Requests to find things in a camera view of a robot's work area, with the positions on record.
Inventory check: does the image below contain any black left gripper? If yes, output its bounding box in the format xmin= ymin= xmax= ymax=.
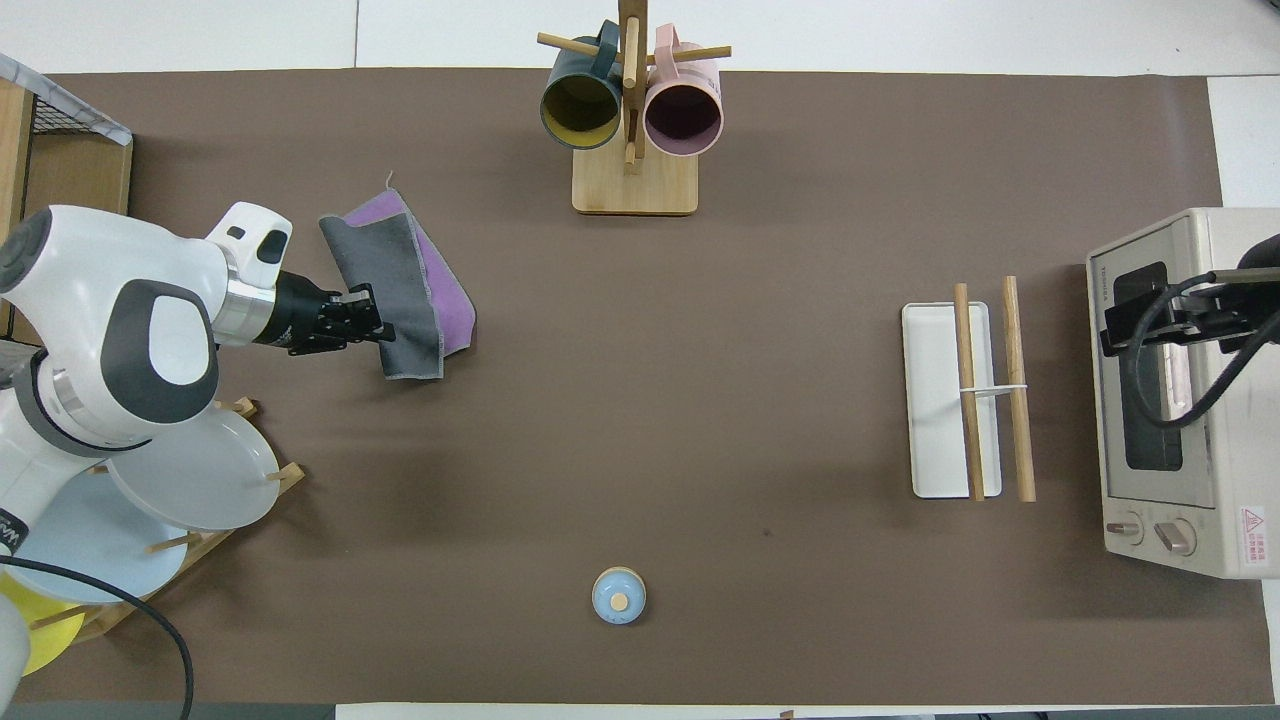
xmin=295 ymin=283 xmax=396 ymax=356

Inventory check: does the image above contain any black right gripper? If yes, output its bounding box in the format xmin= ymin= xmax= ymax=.
xmin=1100 ymin=283 xmax=1258 ymax=358

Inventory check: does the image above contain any purple grey-backed towel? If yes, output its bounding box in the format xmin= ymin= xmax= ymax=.
xmin=319 ymin=172 xmax=477 ymax=381

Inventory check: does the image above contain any wooden plate rack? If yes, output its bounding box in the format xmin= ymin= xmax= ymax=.
xmin=30 ymin=397 xmax=306 ymax=643

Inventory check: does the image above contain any beige toaster oven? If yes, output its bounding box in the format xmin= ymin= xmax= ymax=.
xmin=1086 ymin=207 xmax=1280 ymax=580

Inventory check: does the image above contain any white rectangular tray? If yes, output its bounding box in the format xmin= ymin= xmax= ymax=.
xmin=901 ymin=276 xmax=1037 ymax=503

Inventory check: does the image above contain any grey plate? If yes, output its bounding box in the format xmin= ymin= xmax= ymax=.
xmin=104 ymin=405 xmax=282 ymax=532

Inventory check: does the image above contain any brown table mat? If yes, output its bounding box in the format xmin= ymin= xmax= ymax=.
xmin=0 ymin=68 xmax=1276 ymax=706

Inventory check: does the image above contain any wooden mug tree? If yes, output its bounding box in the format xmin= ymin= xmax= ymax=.
xmin=537 ymin=0 xmax=732 ymax=216

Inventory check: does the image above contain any dark teal mug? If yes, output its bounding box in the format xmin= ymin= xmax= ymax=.
xmin=540 ymin=20 xmax=624 ymax=151

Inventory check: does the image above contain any wooden shelf box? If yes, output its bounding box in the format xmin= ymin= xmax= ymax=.
xmin=0 ymin=78 xmax=134 ymax=346

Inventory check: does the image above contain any light blue plate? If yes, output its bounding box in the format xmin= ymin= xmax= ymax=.
xmin=10 ymin=470 xmax=191 ymax=605

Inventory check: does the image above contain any pink mug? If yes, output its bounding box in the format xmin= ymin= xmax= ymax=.
xmin=643 ymin=24 xmax=724 ymax=158

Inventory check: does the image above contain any yellow plate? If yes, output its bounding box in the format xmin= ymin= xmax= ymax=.
xmin=0 ymin=572 xmax=87 ymax=677

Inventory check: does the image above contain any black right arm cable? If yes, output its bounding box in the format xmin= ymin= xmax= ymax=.
xmin=1125 ymin=270 xmax=1280 ymax=429

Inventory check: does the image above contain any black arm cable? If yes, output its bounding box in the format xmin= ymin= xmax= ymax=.
xmin=0 ymin=557 xmax=194 ymax=720
xmin=1125 ymin=270 xmax=1280 ymax=429

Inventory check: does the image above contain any black wire basket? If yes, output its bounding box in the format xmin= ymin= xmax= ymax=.
xmin=30 ymin=90 xmax=101 ymax=136

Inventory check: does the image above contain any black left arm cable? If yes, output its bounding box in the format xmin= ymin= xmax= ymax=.
xmin=0 ymin=557 xmax=194 ymax=720

